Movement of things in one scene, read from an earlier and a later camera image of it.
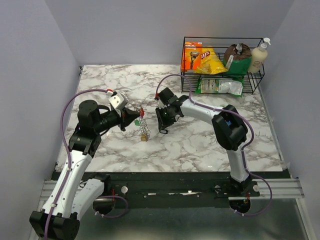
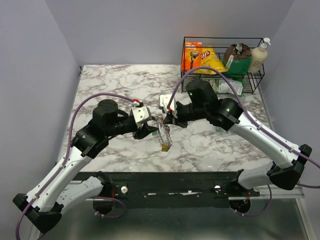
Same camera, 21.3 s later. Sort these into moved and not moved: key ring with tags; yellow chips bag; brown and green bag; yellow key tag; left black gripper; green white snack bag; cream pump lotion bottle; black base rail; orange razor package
Moved: key ring with tags; yellow key tag; left black gripper
Not moved: orange razor package; green white snack bag; black base rail; brown and green bag; yellow chips bag; cream pump lotion bottle
